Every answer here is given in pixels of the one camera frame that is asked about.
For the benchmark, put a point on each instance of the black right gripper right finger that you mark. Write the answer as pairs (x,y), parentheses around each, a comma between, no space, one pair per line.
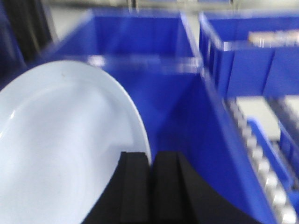
(181,196)

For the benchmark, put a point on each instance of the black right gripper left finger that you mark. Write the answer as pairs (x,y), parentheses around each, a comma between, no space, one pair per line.
(125,200)

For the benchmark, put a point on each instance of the light blue round tray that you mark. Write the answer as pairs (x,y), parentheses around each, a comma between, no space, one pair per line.
(63,127)

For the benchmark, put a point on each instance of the small blue bin lower right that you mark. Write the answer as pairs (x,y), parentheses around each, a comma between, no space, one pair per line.
(277,164)

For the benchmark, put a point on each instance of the large blue plastic bin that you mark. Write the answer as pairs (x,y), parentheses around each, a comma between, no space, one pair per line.
(153,55)

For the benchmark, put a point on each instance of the blue plastic bin at right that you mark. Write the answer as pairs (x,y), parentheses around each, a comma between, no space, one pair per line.
(240,68)

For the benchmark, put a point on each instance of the grey roller conveyor rail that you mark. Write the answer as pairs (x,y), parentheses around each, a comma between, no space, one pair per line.
(278,198)

